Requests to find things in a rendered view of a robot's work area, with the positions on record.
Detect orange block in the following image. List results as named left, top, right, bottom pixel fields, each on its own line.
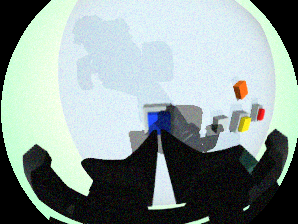
left=233, top=80, right=247, bottom=100

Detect red button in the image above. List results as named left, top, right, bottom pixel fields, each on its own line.
left=250, top=103, right=265, bottom=123

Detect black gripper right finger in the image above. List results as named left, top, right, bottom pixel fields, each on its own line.
left=161, top=129, right=243, bottom=205

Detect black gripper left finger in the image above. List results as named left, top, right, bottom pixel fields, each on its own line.
left=81, top=129, right=158, bottom=208

